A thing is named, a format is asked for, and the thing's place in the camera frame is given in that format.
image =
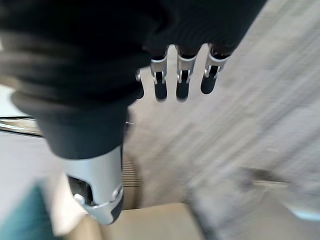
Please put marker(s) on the grey striped rug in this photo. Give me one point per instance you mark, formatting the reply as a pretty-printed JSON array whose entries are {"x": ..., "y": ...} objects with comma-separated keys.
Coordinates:
[{"x": 200, "y": 140}]

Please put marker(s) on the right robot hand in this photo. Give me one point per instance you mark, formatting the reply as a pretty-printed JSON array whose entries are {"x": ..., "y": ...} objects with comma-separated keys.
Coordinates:
[{"x": 75, "y": 75}]

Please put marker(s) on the teal cushion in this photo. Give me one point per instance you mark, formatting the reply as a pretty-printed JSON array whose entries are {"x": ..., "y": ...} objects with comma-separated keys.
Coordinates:
[{"x": 26, "y": 215}]

